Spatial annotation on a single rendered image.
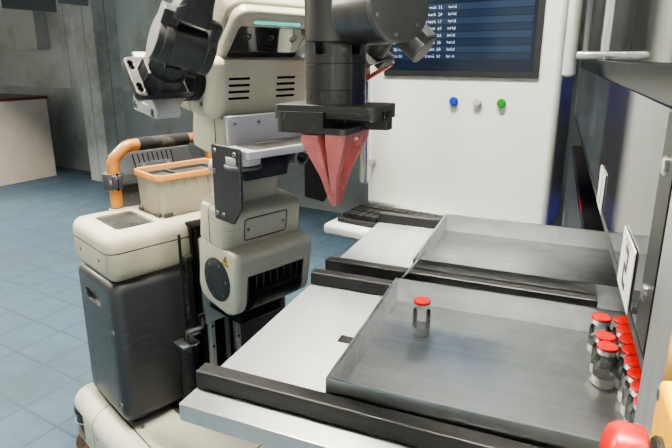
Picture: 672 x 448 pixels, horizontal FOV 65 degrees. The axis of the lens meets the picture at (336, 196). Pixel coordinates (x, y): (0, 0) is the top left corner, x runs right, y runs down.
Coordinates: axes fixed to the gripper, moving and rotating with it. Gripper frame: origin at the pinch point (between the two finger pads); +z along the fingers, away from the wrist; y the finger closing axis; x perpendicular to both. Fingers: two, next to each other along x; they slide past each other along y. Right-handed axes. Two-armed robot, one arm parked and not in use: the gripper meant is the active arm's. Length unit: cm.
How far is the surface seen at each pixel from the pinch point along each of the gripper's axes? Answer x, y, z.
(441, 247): 44.1, 2.0, 19.5
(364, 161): 87, -29, 13
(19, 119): 315, -477, 38
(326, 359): 2.5, -2.3, 20.2
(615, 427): -17.2, 24.5, 7.2
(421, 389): 0.9, 9.2, 20.1
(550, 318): 20.6, 21.1, 18.8
